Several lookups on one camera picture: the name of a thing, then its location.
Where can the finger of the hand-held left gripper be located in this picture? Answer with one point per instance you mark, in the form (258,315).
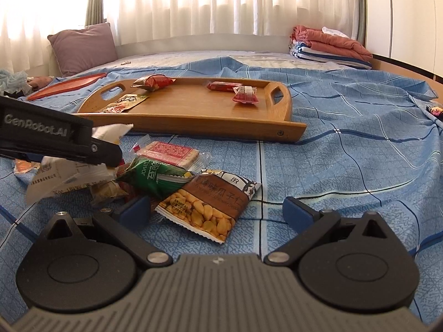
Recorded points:
(103,154)
(29,156)

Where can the brown seed kernel packet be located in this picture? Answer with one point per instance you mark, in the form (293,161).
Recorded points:
(207,207)

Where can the pink jelly cup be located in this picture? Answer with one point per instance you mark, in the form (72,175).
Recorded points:
(26,166)

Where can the small clear red-print packet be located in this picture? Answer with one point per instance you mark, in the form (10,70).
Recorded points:
(245,95)

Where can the white bed headboard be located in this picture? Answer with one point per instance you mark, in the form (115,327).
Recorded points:
(207,43)

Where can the small printed object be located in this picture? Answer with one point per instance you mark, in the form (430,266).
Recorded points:
(435,112)

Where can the white sheer curtain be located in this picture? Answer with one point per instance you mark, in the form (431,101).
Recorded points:
(225,3)

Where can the gold packet with black label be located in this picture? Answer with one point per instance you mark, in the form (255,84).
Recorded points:
(129,101)

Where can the light blue plastic bag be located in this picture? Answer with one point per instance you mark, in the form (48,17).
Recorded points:
(12,79)

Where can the folded white cloth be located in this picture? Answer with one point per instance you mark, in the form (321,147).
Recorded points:
(334,31)

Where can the purple pillow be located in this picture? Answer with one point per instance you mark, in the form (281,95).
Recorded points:
(83,50)

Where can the red plastic tray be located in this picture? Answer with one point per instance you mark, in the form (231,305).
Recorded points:
(65,86)

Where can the dark red snack packet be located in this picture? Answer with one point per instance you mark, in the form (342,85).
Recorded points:
(223,86)

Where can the wooden tray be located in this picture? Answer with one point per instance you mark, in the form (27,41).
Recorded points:
(193,110)

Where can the folded salmon blanket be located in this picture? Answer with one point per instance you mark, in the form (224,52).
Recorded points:
(328,43)

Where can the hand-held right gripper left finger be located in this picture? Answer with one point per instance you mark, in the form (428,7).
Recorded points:
(136,209)

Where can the blue checked bedsheet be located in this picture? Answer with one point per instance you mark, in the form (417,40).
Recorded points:
(346,145)

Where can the clear packet with tan snack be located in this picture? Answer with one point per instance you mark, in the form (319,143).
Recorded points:
(109,192)

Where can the red cracker packet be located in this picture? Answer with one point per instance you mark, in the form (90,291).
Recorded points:
(169,153)

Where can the white wardrobe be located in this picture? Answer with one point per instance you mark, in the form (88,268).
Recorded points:
(405,13)

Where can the folded blue striped blanket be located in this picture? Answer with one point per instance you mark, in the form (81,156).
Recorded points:
(311,55)

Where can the red gold nut packet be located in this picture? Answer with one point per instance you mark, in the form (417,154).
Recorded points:
(155,82)

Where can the brown soft object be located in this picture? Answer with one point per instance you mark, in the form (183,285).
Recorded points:
(39,82)

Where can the dark cloth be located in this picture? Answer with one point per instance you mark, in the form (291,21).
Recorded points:
(15,93)

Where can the wooden bed frame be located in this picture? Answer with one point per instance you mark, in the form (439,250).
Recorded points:
(405,67)

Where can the green pea packet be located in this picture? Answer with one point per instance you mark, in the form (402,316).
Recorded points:
(155,176)

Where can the white packet with barcode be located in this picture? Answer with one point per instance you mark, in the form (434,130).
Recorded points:
(69,179)

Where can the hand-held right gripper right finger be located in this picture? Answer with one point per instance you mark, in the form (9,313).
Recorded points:
(297,211)

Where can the white patterned mattress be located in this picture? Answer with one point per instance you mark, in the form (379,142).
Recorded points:
(207,58)

